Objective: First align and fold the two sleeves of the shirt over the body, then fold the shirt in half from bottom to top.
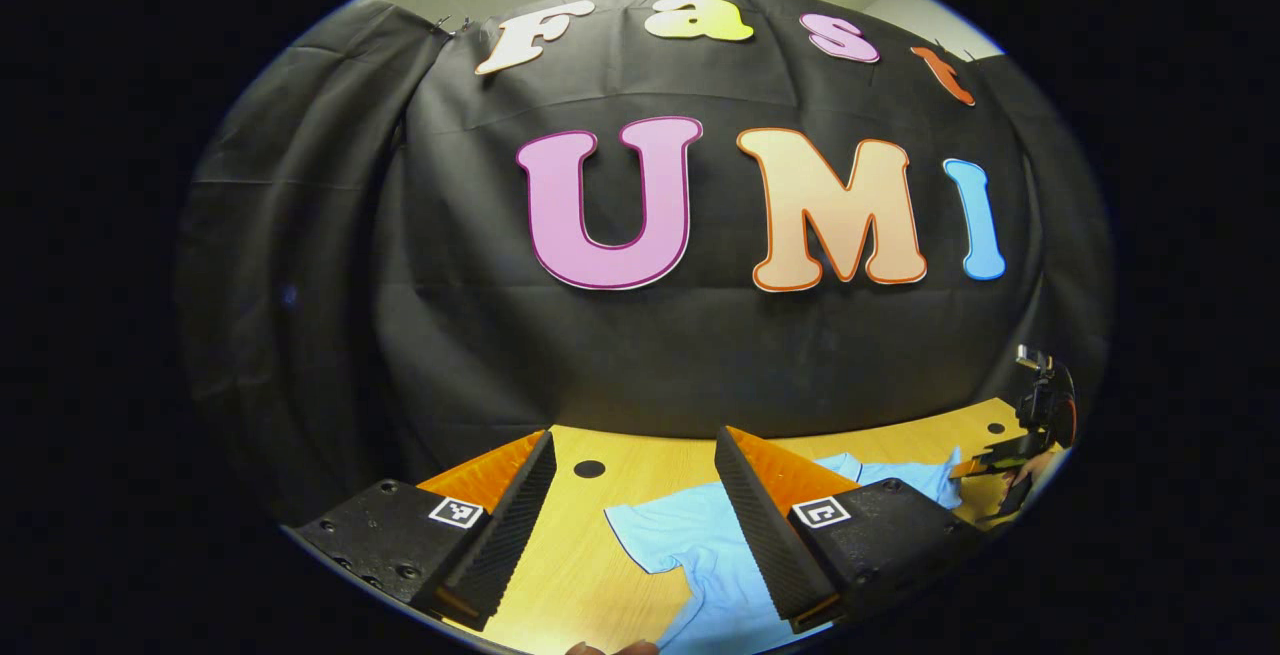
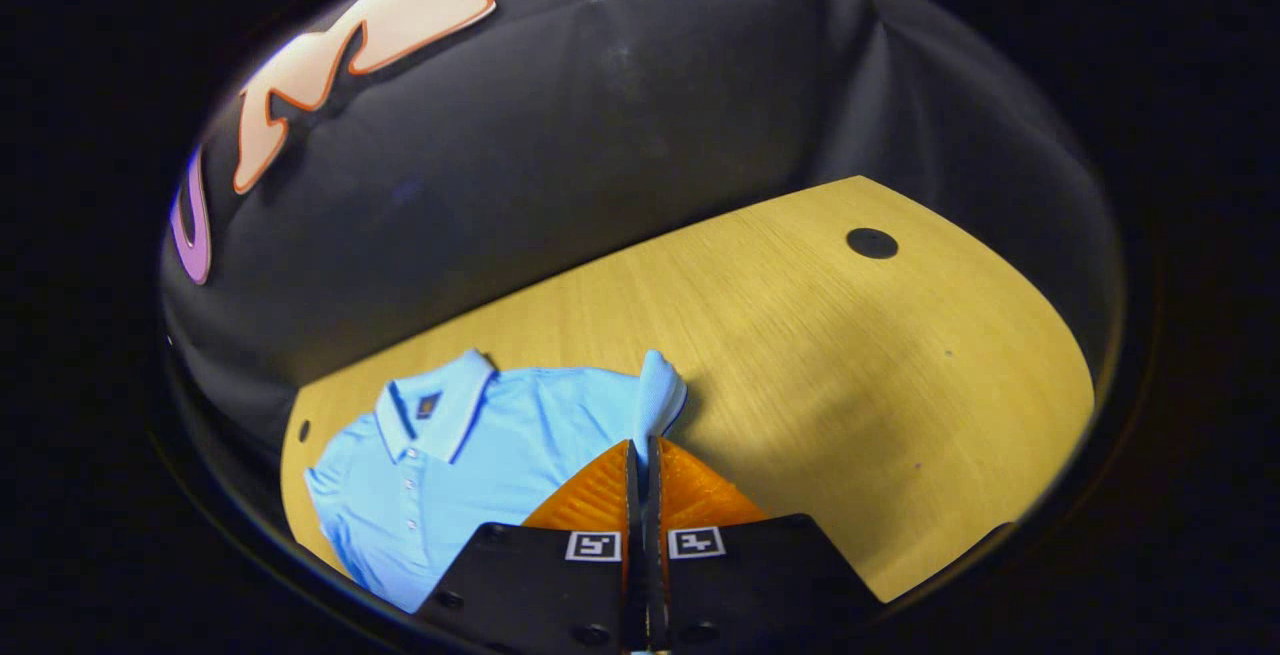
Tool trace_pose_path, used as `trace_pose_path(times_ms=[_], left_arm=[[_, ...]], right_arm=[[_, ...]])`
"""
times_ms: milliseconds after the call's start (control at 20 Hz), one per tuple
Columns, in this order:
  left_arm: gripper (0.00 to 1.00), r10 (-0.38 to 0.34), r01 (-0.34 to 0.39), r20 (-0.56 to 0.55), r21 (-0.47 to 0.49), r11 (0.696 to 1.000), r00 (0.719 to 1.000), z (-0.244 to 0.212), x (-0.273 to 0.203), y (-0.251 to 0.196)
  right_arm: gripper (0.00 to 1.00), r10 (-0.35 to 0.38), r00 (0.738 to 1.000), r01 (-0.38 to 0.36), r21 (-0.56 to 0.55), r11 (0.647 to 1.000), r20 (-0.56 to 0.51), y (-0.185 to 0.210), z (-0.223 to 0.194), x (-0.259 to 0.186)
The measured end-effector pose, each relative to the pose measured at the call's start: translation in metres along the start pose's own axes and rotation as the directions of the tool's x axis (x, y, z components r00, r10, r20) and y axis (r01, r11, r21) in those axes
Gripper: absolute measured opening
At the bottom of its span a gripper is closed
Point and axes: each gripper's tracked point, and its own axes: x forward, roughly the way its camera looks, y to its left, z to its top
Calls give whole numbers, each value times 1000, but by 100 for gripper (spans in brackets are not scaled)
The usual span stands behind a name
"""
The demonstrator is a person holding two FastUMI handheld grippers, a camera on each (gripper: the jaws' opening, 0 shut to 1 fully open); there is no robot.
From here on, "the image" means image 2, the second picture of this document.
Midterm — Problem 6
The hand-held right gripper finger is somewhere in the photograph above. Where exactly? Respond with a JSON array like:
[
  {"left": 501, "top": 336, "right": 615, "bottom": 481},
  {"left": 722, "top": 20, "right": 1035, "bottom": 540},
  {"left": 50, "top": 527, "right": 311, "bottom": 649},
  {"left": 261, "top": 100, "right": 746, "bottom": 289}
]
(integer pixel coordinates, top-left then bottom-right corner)
[
  {"left": 646, "top": 435, "right": 887, "bottom": 655},
  {"left": 412, "top": 439, "right": 647, "bottom": 655}
]

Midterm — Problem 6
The light blue T-shirt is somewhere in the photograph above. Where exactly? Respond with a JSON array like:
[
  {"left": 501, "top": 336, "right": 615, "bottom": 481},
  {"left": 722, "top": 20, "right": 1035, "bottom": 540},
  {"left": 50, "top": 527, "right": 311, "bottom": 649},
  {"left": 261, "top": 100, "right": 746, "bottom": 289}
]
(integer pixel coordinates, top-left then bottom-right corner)
[{"left": 303, "top": 348, "right": 689, "bottom": 614}]

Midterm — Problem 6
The black backdrop cloth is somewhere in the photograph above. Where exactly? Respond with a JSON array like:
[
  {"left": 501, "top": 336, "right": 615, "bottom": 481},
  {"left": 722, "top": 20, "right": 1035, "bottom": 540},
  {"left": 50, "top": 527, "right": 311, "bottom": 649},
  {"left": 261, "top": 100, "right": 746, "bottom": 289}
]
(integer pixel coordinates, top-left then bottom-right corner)
[{"left": 160, "top": 0, "right": 1126, "bottom": 466}]

